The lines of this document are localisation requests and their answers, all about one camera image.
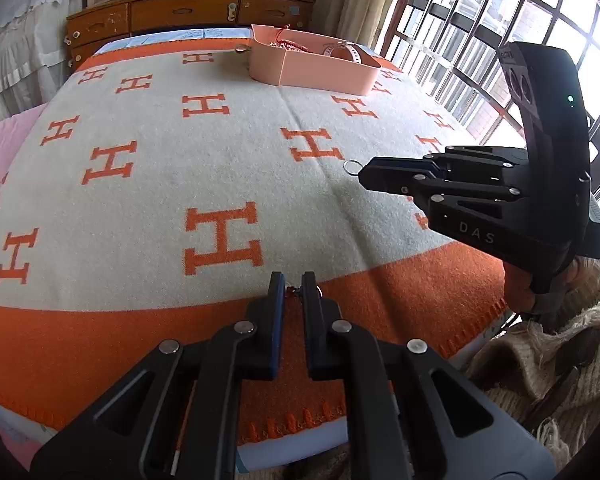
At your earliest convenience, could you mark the wooden desk with drawers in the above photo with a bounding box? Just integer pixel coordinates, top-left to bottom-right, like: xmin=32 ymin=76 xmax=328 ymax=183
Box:
xmin=65 ymin=0 xmax=314 ymax=70

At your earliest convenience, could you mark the beige curtain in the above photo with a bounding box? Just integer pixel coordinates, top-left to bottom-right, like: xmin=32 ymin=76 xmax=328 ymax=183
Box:
xmin=299 ymin=0 xmax=414 ymax=51

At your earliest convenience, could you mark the red string bracelet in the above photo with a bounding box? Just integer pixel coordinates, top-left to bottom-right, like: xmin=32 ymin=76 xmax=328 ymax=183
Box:
xmin=274 ymin=23 xmax=314 ymax=53

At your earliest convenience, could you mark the light blue patterned sheet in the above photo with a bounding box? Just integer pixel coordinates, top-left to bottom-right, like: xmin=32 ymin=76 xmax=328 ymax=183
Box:
xmin=96 ymin=27 xmax=252 ymax=54

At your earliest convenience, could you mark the right hand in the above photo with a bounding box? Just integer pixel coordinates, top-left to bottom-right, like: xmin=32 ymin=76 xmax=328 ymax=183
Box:
xmin=503 ymin=257 xmax=584 ymax=314

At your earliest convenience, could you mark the metal window grille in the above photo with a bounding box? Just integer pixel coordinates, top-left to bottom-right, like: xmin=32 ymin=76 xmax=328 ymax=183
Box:
xmin=379 ymin=0 xmax=600 ymax=201

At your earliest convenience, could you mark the pink smart watch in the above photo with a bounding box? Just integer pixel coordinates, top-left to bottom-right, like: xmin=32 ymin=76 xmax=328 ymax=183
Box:
xmin=322 ymin=40 xmax=363 ymax=64

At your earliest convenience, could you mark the orange grey H blanket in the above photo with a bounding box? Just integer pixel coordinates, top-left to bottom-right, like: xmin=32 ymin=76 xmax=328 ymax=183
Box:
xmin=0 ymin=37 xmax=512 ymax=449

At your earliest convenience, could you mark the pink rectangular tray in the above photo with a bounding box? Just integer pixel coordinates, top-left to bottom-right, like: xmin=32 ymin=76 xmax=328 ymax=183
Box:
xmin=249 ymin=25 xmax=381 ymax=96

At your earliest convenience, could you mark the knitted beige sweater sleeve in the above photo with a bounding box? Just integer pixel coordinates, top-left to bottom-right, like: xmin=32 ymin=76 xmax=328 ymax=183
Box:
xmin=467 ymin=257 xmax=600 ymax=470

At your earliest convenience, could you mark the white lace covered furniture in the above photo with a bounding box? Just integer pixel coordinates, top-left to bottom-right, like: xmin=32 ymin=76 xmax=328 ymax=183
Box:
xmin=0 ymin=0 xmax=83 ymax=121

